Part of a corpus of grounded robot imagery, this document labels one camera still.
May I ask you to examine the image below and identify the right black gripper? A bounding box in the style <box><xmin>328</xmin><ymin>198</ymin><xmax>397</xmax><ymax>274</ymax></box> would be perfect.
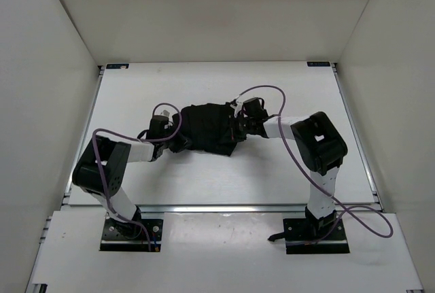
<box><xmin>220</xmin><ymin>115</ymin><xmax>255</xmax><ymax>145</ymax></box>

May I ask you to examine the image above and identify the black skirt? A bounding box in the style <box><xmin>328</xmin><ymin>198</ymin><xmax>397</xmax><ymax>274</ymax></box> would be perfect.
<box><xmin>173</xmin><ymin>103</ymin><xmax>247</xmax><ymax>156</ymax></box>

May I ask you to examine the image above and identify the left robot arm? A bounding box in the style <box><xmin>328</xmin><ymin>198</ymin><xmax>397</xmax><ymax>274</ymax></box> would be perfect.
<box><xmin>72</xmin><ymin>113</ymin><xmax>188</xmax><ymax>239</ymax></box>

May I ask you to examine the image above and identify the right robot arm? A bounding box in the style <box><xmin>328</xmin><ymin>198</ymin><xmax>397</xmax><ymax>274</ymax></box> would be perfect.
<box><xmin>230</xmin><ymin>97</ymin><xmax>348</xmax><ymax>239</ymax></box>

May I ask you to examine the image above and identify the right blue table sticker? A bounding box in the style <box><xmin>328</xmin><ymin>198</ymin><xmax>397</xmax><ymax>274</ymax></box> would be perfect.
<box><xmin>307</xmin><ymin>61</ymin><xmax>331</xmax><ymax>67</ymax></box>

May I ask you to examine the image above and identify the blue table sticker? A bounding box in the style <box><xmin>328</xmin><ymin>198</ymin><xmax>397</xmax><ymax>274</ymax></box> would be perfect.
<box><xmin>307</xmin><ymin>61</ymin><xmax>331</xmax><ymax>67</ymax></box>
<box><xmin>105</xmin><ymin>63</ymin><xmax>129</xmax><ymax>69</ymax></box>

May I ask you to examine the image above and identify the left blue table sticker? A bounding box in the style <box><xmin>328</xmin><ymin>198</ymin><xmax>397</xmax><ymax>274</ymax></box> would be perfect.
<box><xmin>105</xmin><ymin>63</ymin><xmax>129</xmax><ymax>69</ymax></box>

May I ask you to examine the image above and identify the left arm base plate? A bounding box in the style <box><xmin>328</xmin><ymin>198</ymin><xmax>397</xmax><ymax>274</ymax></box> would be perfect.
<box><xmin>99</xmin><ymin>213</ymin><xmax>164</xmax><ymax>253</ymax></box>

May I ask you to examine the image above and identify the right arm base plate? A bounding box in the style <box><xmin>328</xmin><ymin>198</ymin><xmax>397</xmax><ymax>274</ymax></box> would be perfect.
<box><xmin>268</xmin><ymin>212</ymin><xmax>350</xmax><ymax>255</ymax></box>

